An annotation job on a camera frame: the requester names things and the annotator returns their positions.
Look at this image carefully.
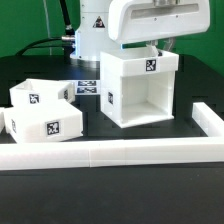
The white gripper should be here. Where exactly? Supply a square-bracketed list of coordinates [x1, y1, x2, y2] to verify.
[108, 0, 210, 56]

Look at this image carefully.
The white drawer cabinet housing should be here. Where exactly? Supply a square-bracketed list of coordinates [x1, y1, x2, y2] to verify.
[100, 47, 179, 128]

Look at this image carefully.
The white front drawer box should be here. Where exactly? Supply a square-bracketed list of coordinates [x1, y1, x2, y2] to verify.
[4, 100, 83, 143]

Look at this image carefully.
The white drawer box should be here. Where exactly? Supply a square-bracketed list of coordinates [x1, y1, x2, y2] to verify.
[10, 79, 75, 106]
[4, 100, 83, 143]

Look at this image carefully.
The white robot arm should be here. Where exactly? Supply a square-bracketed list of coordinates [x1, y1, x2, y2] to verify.
[71, 0, 210, 68]

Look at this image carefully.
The white rear drawer box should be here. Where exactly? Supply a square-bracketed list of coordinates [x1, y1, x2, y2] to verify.
[10, 79, 75, 106]

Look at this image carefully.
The fiducial marker sheet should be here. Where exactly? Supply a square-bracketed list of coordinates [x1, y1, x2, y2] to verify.
[65, 80, 100, 96]

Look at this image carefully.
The white right fence rail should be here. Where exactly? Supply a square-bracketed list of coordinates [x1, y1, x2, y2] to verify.
[192, 102, 224, 137]

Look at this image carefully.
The white fence rail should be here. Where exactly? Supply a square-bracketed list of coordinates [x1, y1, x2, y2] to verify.
[0, 107, 5, 133]
[192, 102, 224, 137]
[0, 137, 224, 171]

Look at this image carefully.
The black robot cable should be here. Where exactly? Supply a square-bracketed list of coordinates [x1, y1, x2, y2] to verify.
[14, 0, 77, 56]

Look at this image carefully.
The white front fence rail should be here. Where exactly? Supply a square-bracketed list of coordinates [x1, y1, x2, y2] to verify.
[0, 137, 224, 171]

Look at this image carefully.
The thin grey cable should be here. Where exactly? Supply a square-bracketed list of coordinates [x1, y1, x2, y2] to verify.
[43, 0, 54, 56]

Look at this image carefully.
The white left fence rail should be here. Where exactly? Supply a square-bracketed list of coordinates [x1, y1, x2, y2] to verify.
[0, 107, 5, 133]

